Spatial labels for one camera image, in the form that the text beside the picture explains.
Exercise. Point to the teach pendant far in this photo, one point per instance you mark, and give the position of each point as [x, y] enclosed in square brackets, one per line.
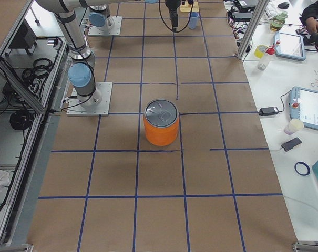
[290, 46]

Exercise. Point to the yellow tape roll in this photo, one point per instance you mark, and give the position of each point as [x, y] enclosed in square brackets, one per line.
[260, 51]

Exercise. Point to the white paper cup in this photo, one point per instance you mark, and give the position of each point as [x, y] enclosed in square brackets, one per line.
[293, 126]

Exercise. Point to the aluminium frame post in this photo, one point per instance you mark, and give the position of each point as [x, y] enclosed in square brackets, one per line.
[254, 21]

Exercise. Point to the squeeze bottle red cap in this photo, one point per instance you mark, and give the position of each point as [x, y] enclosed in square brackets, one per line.
[266, 58]

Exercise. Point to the orange can with grey lid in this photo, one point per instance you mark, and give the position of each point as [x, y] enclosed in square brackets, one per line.
[161, 120]

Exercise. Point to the white base plate near can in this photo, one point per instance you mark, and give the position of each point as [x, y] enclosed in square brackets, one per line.
[98, 104]

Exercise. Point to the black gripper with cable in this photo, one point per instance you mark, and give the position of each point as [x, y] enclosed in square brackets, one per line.
[172, 6]

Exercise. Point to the teach pendant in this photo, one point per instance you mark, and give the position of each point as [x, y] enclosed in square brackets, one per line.
[290, 46]
[303, 105]

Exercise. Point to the teach pendant near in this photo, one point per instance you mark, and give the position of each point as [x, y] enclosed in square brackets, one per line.
[303, 105]

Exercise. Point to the small black power brick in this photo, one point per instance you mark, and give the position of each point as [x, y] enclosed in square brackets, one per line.
[268, 111]

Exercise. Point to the robot arm near orange can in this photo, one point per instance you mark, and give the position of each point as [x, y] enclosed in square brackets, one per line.
[81, 73]

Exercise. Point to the robot arm near wooden stand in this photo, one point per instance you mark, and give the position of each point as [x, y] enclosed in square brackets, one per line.
[100, 17]

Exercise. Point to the black smartphone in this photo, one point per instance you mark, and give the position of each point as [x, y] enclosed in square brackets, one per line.
[290, 144]

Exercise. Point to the green glass jar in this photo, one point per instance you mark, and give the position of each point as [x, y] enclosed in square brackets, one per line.
[278, 21]

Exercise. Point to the person's hand at desk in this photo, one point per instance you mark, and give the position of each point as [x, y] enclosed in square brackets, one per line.
[312, 25]

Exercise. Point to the wooden cup stand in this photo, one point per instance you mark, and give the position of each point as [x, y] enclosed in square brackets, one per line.
[187, 6]

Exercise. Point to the light blue plastic cup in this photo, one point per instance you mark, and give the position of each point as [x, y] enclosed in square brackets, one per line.
[193, 20]

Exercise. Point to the white base plate near stand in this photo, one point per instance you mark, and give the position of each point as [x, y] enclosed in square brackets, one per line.
[115, 31]

